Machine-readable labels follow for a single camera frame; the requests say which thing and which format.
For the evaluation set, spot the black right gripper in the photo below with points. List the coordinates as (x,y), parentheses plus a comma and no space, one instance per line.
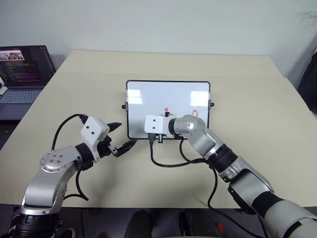
(158,138)

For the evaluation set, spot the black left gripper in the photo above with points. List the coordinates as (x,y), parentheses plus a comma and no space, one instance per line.
(103,146)

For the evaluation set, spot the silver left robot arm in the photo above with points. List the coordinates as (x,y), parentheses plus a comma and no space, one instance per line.
(47,171)

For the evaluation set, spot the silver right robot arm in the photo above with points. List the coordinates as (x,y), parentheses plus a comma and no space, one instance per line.
(223,158)

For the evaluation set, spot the black framed whiteboard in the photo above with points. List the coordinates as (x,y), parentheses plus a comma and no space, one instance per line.
(153,104)

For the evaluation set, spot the black shoe white sole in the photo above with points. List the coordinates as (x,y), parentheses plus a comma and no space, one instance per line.
(67,231)

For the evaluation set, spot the open grey laptop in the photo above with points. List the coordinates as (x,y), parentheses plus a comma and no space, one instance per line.
(22,74)

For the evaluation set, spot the small white object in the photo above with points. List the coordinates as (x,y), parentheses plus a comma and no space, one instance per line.
(2,86)

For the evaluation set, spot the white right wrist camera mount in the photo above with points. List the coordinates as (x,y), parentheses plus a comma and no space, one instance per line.
(156,126)

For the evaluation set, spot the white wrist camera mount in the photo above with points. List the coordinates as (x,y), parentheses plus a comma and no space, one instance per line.
(156,126)
(92,131)

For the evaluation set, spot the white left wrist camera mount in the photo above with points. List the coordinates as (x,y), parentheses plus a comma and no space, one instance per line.
(92,131)

